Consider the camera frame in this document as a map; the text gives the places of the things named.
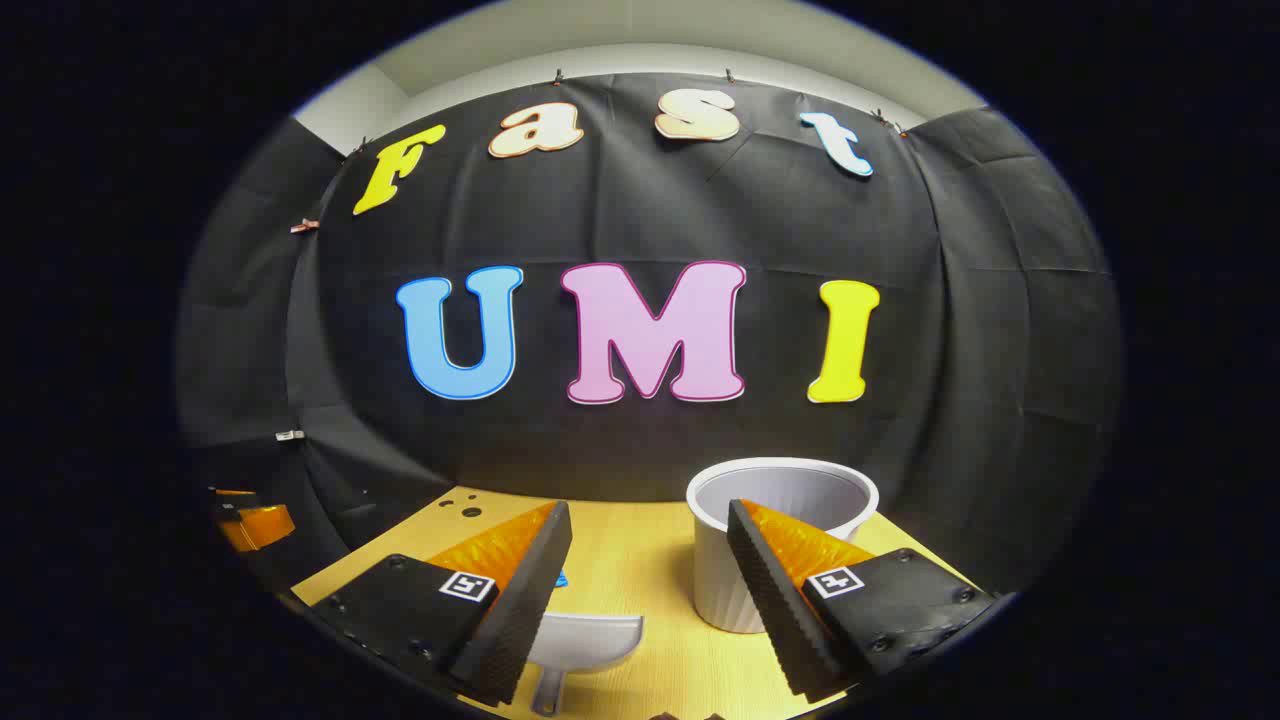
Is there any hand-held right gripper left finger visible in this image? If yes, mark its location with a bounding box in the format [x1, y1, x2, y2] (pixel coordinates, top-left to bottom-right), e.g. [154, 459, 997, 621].
[310, 500, 574, 707]

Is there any wooden desktop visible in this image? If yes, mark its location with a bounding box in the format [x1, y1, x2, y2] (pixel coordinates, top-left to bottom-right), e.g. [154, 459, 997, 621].
[290, 486, 986, 720]

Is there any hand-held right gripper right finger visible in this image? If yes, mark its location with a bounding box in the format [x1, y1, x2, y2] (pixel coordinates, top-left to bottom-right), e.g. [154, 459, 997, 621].
[726, 498, 996, 703]

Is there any black backdrop cloth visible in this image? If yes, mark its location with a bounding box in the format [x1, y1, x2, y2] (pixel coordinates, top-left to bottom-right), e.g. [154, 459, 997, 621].
[175, 72, 1126, 601]

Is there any grey plastic dustpan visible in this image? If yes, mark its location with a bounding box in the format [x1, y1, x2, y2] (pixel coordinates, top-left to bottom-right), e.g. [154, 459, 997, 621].
[527, 612, 646, 717]

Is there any white ribbed garbage bin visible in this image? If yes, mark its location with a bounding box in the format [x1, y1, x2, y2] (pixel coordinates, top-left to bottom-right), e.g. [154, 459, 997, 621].
[686, 457, 881, 635]

